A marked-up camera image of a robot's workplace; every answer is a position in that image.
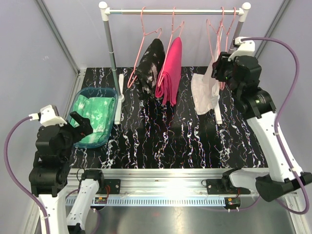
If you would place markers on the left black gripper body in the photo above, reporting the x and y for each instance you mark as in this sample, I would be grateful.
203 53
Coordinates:
78 133

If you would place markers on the teal transparent plastic basket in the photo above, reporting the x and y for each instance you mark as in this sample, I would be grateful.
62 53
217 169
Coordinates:
97 92

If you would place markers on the white and grey clothes rack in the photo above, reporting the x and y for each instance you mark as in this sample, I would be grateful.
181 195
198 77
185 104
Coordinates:
106 11

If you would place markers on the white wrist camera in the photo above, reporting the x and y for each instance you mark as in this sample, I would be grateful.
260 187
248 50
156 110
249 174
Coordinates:
48 116
245 47

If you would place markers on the aluminium mounting rail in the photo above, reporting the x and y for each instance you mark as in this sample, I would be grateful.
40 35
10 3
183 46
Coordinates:
163 187

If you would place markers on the green tie-dye trousers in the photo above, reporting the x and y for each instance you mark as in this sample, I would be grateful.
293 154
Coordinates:
100 112

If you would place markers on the aluminium frame post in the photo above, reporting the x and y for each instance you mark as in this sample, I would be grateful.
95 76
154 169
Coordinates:
56 33
273 26

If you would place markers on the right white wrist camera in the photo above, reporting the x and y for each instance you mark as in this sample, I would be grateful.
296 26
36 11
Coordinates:
245 47

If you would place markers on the pink wire hanger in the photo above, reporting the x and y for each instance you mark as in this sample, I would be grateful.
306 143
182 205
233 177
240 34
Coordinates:
214 34
173 30
229 29
132 77

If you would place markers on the magenta pink trousers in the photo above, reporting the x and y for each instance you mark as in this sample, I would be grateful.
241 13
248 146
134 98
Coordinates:
171 74

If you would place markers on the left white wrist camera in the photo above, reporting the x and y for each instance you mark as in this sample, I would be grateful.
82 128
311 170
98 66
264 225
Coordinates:
48 116

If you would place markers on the black white patterned trousers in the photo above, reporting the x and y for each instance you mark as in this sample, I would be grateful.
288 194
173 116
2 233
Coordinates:
148 70

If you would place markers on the aluminium frame post right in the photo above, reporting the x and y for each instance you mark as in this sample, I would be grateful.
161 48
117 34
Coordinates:
273 26

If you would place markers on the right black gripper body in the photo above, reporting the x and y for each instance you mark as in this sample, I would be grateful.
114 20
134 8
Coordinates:
224 69

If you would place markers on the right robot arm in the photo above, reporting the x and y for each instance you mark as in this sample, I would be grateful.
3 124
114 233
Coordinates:
242 73

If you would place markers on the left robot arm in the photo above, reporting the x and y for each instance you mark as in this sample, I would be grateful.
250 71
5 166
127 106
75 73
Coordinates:
51 168

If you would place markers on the aluminium frame post left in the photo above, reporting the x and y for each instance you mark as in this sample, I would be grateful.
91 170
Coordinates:
56 33

